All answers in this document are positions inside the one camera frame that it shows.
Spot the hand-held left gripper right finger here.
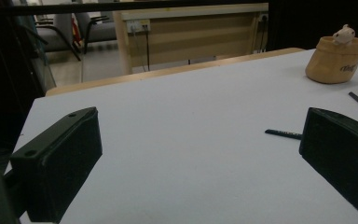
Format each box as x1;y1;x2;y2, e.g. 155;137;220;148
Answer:
298;106;358;224

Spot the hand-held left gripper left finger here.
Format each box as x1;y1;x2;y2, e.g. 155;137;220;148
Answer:
8;106;103;224

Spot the black pen with gold end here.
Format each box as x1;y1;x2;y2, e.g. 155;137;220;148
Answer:
264;128;303;141

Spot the tan pen holder with white figure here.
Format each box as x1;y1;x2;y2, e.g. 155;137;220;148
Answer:
304;23;358;85

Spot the grey chair with black armrests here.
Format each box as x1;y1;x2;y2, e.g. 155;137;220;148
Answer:
34;12;82;63
75;11;117;54

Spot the white power socket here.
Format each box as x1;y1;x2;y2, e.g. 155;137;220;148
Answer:
126;19;152;34

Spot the black horizontal bar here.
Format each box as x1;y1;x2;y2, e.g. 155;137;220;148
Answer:
0;0;269;17

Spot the black cable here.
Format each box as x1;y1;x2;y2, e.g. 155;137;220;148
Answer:
144;25;151;72

